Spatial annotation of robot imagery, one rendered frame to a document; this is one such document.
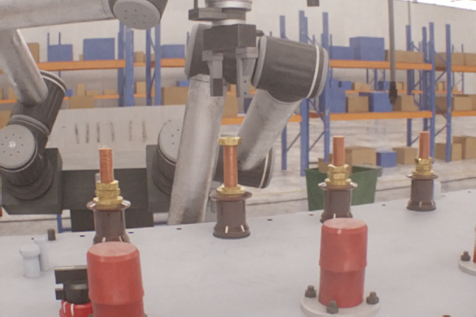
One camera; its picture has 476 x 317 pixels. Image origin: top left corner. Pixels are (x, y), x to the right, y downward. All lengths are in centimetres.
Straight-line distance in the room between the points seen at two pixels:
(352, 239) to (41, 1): 88
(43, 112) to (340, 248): 171
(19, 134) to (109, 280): 159
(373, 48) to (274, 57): 931
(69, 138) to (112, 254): 523
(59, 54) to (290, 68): 751
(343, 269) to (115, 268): 32
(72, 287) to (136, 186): 188
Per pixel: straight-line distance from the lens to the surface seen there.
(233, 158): 116
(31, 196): 244
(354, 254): 76
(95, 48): 881
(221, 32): 115
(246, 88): 112
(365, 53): 1058
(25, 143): 218
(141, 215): 316
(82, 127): 586
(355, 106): 1056
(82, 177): 264
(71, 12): 123
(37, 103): 227
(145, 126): 595
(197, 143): 142
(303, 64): 142
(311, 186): 562
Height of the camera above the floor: 170
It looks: 6 degrees down
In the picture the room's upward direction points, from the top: 1 degrees counter-clockwise
